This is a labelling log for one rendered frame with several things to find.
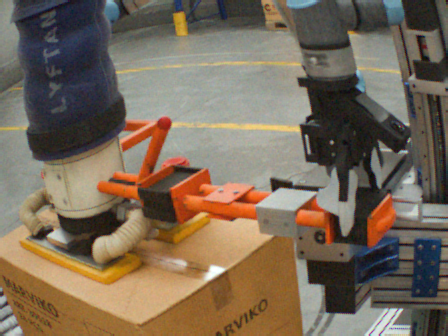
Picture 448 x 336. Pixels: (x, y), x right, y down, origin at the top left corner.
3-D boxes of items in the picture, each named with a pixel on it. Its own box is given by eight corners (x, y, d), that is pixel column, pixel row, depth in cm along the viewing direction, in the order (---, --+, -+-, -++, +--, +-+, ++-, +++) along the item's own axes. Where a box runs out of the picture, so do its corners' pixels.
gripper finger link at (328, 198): (319, 233, 101) (326, 163, 100) (352, 236, 97) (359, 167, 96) (307, 235, 98) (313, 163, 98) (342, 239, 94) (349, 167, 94)
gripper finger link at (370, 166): (360, 187, 109) (342, 141, 103) (388, 190, 105) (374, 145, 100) (352, 202, 107) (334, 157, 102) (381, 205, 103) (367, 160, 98)
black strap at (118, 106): (13, 151, 135) (10, 133, 133) (83, 109, 151) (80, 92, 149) (66, 158, 120) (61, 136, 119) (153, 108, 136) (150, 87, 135)
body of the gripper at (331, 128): (333, 147, 105) (317, 65, 100) (379, 152, 99) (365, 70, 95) (305, 168, 99) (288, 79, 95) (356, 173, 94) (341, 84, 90)
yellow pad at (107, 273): (20, 247, 144) (13, 227, 142) (46, 231, 151) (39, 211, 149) (108, 287, 122) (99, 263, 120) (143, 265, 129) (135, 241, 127)
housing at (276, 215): (257, 235, 110) (252, 206, 108) (285, 214, 114) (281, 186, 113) (297, 240, 105) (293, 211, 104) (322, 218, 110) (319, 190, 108)
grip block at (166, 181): (141, 219, 123) (132, 185, 121) (179, 195, 130) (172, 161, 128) (178, 227, 117) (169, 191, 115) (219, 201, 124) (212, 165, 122)
